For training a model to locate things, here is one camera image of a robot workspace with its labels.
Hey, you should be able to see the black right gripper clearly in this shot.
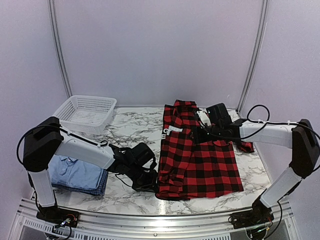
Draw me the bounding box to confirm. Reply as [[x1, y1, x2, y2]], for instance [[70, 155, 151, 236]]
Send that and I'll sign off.
[[187, 124, 223, 144]]

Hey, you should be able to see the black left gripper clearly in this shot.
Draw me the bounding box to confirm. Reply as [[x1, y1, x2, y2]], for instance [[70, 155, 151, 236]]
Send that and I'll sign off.
[[126, 162, 159, 193]]

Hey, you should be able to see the red black plaid shirt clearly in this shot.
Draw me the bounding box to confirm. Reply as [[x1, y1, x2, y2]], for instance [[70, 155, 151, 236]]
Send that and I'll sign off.
[[155, 100, 244, 201]]

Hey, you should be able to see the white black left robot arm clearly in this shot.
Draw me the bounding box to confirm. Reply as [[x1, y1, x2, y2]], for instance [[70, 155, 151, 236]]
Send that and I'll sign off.
[[18, 116, 159, 224]]

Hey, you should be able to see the blue checked folded shirt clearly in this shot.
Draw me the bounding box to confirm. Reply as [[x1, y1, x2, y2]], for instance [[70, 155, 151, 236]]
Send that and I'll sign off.
[[51, 169, 108, 196]]

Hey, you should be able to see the light blue folded shirt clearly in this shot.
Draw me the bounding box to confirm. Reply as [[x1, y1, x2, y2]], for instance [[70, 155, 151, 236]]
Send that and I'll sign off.
[[48, 155, 104, 190]]

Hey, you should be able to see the white plastic laundry basket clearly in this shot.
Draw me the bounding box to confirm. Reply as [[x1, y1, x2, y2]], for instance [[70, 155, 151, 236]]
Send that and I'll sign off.
[[53, 95, 117, 135]]

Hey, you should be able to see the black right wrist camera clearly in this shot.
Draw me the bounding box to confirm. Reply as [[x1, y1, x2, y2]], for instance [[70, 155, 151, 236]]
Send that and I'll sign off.
[[196, 103, 232, 128]]

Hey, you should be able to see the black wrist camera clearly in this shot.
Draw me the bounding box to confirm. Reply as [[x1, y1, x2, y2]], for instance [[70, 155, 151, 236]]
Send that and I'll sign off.
[[196, 103, 232, 128], [125, 142, 157, 171]]

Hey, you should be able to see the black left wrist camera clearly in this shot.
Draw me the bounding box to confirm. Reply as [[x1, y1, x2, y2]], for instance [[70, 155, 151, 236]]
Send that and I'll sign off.
[[125, 142, 157, 171]]

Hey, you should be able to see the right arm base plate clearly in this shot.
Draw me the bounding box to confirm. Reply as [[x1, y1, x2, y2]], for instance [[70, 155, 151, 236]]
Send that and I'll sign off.
[[228, 210, 274, 229]]

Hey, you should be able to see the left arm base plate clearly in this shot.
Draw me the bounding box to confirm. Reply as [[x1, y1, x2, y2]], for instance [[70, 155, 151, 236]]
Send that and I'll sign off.
[[36, 208, 80, 228]]

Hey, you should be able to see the aluminium front frame rail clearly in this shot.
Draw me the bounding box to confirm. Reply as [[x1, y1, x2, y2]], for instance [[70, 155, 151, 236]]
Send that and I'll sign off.
[[7, 197, 311, 240]]

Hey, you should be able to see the right aluminium corner post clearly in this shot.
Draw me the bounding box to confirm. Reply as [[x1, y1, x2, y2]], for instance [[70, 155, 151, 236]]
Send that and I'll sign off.
[[236, 0, 269, 114]]

